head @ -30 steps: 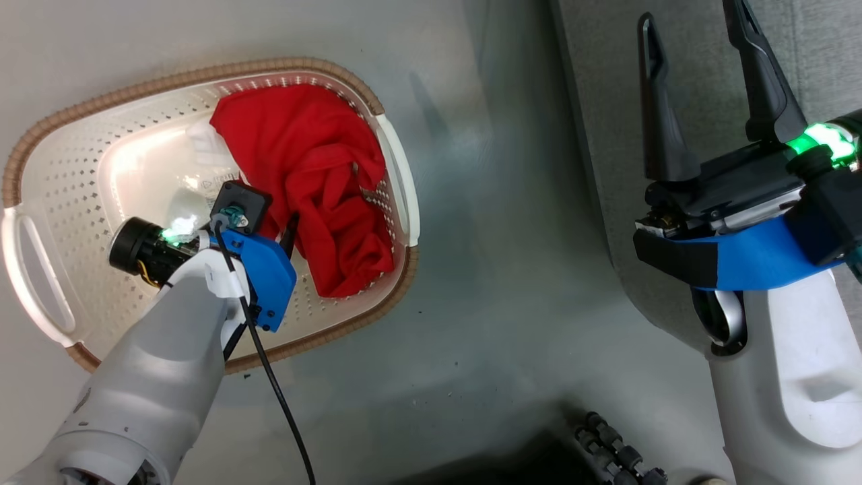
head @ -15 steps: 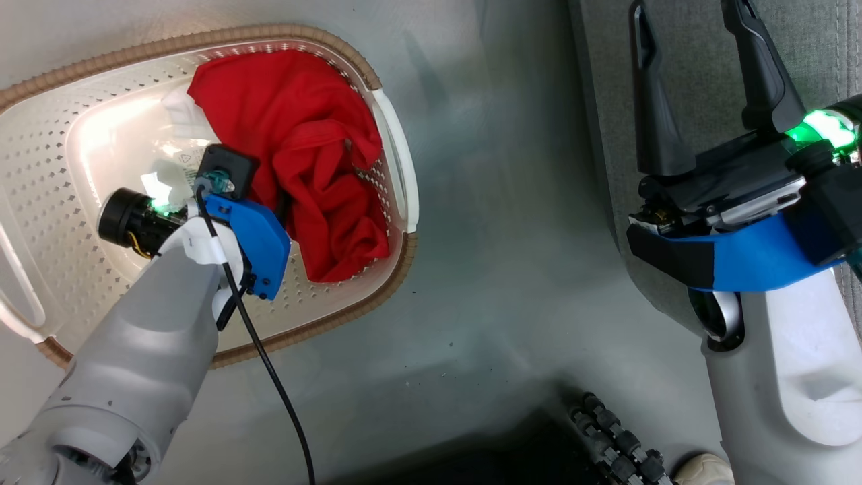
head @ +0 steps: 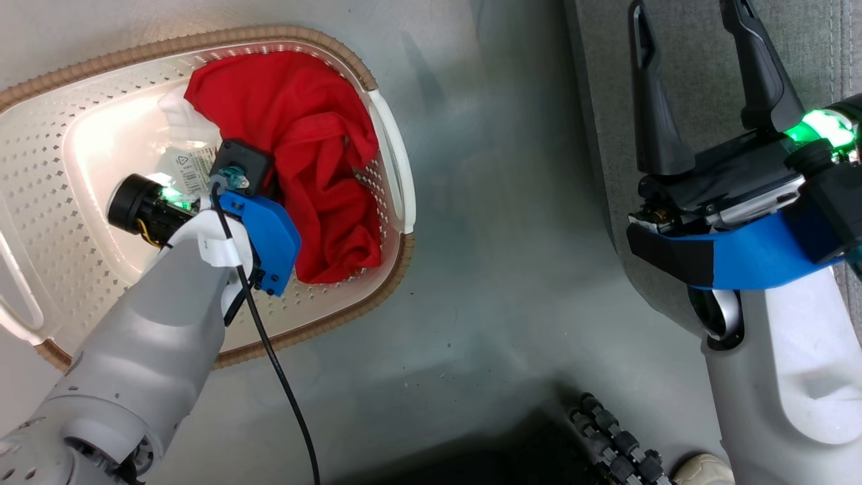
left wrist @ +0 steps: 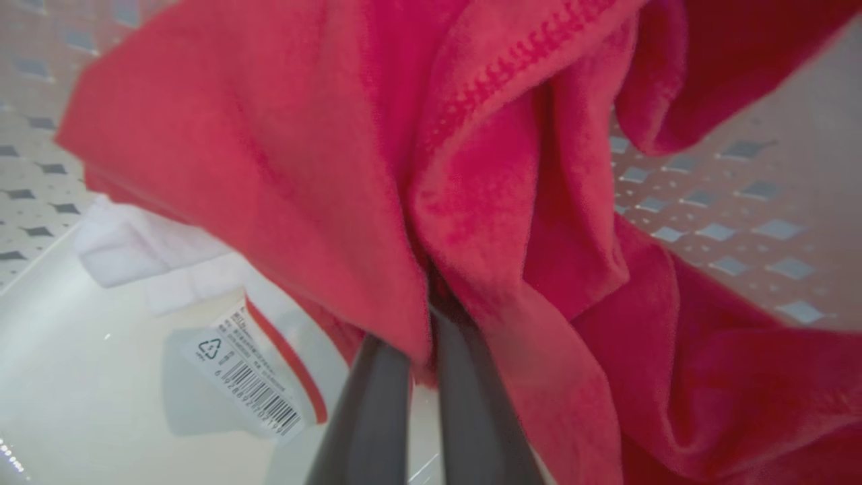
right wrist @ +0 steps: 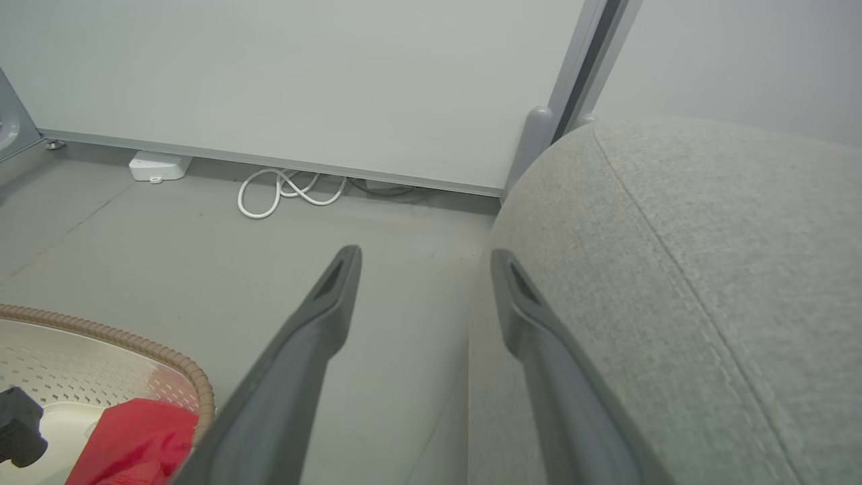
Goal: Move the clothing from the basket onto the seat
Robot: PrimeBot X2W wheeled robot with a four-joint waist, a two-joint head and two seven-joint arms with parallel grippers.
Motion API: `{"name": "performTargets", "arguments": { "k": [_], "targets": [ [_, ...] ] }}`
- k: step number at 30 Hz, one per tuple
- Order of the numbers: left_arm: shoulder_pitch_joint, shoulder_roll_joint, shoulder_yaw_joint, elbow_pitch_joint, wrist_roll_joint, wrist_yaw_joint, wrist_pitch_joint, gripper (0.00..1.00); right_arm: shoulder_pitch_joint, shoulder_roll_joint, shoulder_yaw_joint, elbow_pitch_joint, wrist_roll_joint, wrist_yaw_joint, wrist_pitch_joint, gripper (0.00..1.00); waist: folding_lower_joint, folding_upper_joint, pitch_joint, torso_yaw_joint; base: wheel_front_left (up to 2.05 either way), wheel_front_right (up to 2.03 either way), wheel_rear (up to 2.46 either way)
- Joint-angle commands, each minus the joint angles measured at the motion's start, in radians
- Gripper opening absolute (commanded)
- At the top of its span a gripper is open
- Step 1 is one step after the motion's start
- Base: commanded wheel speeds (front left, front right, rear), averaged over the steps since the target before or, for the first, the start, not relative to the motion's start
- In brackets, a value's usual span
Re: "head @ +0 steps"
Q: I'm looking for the white perforated laundry basket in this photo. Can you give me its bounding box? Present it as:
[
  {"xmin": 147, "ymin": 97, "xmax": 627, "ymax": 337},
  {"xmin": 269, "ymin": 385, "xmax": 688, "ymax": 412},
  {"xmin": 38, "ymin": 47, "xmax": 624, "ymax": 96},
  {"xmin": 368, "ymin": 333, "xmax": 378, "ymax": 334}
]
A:
[{"xmin": 0, "ymin": 26, "xmax": 416, "ymax": 373}]

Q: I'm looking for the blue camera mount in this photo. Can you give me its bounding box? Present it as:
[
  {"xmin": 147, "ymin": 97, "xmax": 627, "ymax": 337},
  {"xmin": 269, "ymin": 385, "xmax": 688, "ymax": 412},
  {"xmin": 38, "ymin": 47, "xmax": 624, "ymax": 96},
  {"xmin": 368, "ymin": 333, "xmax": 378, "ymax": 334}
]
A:
[
  {"xmin": 219, "ymin": 191, "xmax": 302, "ymax": 297},
  {"xmin": 626, "ymin": 210, "xmax": 846, "ymax": 291}
]

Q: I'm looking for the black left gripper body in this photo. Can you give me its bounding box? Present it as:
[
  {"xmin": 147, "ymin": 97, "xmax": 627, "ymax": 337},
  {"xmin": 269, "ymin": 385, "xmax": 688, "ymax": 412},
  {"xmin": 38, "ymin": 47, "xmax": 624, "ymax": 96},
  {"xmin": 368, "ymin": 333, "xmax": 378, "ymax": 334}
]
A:
[{"xmin": 107, "ymin": 173, "xmax": 203, "ymax": 247}]

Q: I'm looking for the clear plastic bag with label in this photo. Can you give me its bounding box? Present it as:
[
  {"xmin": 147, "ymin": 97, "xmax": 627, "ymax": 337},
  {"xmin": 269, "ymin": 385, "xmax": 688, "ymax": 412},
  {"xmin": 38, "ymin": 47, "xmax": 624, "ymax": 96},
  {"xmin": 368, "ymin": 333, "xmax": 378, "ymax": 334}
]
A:
[{"xmin": 157, "ymin": 86, "xmax": 224, "ymax": 197}]

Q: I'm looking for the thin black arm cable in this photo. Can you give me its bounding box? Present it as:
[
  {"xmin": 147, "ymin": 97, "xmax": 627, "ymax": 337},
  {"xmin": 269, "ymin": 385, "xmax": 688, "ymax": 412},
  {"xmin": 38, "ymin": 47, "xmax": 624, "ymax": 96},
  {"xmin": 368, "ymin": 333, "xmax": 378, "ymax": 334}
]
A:
[{"xmin": 210, "ymin": 182, "xmax": 321, "ymax": 485}]

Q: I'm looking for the beige shoe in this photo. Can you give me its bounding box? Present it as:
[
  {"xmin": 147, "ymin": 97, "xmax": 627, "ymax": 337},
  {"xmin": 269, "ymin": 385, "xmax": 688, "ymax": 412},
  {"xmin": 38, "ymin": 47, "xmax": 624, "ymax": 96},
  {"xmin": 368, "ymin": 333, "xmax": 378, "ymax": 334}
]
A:
[{"xmin": 672, "ymin": 453, "xmax": 735, "ymax": 485}]

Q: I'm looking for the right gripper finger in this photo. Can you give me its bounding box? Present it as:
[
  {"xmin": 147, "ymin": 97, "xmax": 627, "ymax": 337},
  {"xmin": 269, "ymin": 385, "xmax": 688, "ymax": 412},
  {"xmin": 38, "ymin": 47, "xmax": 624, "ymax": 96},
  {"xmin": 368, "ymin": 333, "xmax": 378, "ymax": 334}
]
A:
[
  {"xmin": 628, "ymin": 0, "xmax": 696, "ymax": 177},
  {"xmin": 719, "ymin": 0, "xmax": 806, "ymax": 133}
]

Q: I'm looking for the black roller wheel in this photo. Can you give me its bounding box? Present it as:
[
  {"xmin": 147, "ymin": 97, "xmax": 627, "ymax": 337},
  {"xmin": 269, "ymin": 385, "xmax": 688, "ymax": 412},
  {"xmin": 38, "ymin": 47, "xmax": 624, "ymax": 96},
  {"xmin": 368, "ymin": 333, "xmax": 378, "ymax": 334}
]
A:
[{"xmin": 569, "ymin": 393, "xmax": 674, "ymax": 485}]

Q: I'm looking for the blue left camera mount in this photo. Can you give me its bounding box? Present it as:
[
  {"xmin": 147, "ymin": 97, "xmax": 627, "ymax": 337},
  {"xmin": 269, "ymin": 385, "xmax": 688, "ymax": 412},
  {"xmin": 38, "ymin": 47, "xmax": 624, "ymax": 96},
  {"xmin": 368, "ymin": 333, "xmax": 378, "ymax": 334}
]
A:
[{"xmin": 219, "ymin": 191, "xmax": 302, "ymax": 297}]

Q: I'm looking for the blue right camera mount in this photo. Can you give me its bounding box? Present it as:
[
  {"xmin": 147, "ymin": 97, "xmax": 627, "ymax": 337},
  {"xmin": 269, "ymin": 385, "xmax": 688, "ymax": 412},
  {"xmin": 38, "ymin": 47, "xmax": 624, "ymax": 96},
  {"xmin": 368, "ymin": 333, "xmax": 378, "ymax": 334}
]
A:
[{"xmin": 626, "ymin": 210, "xmax": 846, "ymax": 291}]

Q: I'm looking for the red cloth garment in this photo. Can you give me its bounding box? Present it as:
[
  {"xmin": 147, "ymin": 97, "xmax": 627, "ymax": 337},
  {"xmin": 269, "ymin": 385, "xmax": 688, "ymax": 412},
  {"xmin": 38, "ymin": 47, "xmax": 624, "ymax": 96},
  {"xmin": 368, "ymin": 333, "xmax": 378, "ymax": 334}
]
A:
[{"xmin": 184, "ymin": 51, "xmax": 383, "ymax": 285}]

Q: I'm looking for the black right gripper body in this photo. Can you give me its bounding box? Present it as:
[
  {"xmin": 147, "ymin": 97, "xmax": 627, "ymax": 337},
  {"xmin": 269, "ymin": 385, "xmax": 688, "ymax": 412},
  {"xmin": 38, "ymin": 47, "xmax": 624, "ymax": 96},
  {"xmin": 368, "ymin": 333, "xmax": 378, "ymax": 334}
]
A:
[{"xmin": 628, "ymin": 93, "xmax": 862, "ymax": 235}]

